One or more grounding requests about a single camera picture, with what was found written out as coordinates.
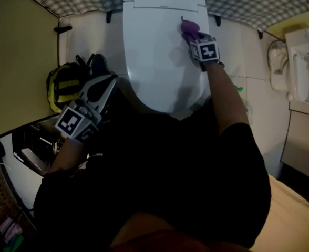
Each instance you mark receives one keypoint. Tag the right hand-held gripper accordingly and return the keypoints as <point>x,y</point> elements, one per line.
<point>207,51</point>

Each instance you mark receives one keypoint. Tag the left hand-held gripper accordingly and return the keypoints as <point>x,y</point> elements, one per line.
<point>70,122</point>

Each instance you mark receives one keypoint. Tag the purple cloth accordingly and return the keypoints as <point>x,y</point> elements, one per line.
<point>189,26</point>

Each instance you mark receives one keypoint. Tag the person's left forearm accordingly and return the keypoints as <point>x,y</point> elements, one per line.
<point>67,156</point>

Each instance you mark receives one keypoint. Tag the person's right forearm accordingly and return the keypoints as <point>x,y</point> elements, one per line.
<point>228,101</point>

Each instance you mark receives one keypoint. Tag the beige rounded object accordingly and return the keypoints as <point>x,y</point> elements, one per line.
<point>300,75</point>

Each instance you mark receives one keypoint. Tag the black panel clamp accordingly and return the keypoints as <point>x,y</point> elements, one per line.
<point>217,20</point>
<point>109,16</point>
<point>260,34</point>
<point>62,29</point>

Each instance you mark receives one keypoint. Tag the yellow and black backpack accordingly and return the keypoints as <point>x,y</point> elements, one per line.
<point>62,85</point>

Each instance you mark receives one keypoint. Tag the green plastic wrapper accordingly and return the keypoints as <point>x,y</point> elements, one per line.
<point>239,89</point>

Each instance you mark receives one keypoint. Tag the black printed carton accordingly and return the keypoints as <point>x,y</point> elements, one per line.
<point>39,143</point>

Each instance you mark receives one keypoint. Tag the beige partition panel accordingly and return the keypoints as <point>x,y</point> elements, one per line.
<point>293,20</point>
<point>18,62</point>

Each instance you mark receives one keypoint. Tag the person's black shirt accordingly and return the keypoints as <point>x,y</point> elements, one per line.
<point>157,172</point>

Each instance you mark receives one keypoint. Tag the pink folded cloth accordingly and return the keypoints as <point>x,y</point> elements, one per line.
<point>9,228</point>

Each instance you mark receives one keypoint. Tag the green cloth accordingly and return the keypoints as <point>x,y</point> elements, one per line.
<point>15,244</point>

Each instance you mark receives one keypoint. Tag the cream padded cushion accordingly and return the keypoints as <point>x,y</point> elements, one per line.
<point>293,219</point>

